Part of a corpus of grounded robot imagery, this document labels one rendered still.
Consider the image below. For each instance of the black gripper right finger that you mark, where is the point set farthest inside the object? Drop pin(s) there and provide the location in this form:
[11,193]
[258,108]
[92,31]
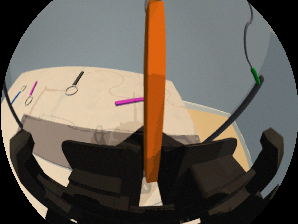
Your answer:
[176,158]

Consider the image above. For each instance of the orange handle with grey tip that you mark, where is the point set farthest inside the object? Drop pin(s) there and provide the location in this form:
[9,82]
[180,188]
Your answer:
[154,86]

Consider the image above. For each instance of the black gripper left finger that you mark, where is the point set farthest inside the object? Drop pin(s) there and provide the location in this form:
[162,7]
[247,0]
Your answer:
[125,161]

